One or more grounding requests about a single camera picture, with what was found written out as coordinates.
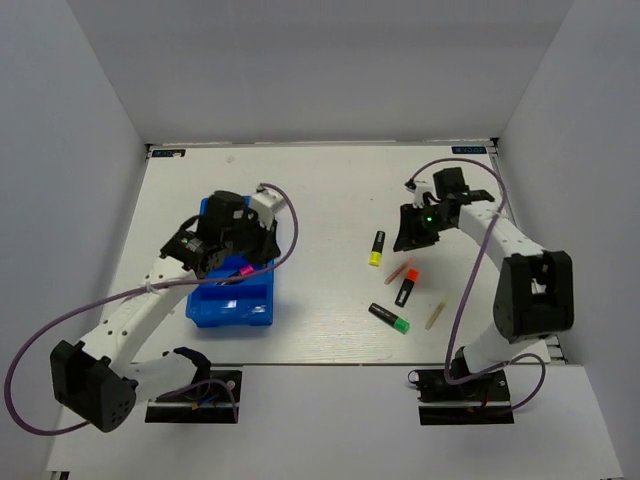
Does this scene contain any blue compartment tray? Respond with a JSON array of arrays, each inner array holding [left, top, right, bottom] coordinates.
[[182, 198, 277, 328]]

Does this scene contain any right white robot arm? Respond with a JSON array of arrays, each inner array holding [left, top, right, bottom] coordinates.
[[393, 167, 574, 399]]

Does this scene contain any purple cable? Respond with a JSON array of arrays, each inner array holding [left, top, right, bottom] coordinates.
[[407, 158, 547, 414], [3, 182, 300, 435]]

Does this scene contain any yellow cap black highlighter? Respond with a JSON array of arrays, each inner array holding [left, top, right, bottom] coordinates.
[[369, 231, 386, 267]]

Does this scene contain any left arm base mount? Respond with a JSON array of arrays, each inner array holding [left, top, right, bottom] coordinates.
[[144, 369, 243, 425]]

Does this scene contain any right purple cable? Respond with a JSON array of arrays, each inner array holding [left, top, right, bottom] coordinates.
[[407, 158, 547, 414]]

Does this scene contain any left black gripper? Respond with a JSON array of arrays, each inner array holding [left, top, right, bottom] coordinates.
[[224, 211, 284, 269]]

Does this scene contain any slim pink highlighter pen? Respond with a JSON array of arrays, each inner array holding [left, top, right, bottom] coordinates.
[[384, 257, 414, 285]]

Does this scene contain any green cap black highlighter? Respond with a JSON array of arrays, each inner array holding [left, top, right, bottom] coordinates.
[[368, 303, 410, 334]]

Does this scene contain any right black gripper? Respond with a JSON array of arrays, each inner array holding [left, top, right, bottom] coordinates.
[[392, 202, 453, 252]]

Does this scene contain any left table corner label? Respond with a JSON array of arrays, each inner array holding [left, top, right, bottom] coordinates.
[[151, 149, 186, 158]]

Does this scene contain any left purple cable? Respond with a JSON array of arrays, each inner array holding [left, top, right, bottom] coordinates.
[[3, 182, 300, 435]]

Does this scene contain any pink cap black highlighter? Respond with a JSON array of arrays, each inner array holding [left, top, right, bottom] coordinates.
[[217, 265, 254, 286]]

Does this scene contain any table corner label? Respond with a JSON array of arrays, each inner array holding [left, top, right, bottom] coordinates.
[[151, 149, 186, 158], [451, 145, 487, 155]]

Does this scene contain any right table corner label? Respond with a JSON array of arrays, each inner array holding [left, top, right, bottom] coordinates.
[[451, 145, 487, 155]]

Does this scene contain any orange cap black highlighter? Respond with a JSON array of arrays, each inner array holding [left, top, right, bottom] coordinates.
[[394, 269, 419, 308]]

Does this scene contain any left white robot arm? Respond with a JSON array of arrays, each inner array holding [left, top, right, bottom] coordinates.
[[50, 184, 286, 433]]

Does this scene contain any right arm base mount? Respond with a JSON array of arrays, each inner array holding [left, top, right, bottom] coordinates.
[[407, 369, 514, 426]]

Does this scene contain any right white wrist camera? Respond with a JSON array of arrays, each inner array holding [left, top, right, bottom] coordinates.
[[405, 179, 434, 208]]

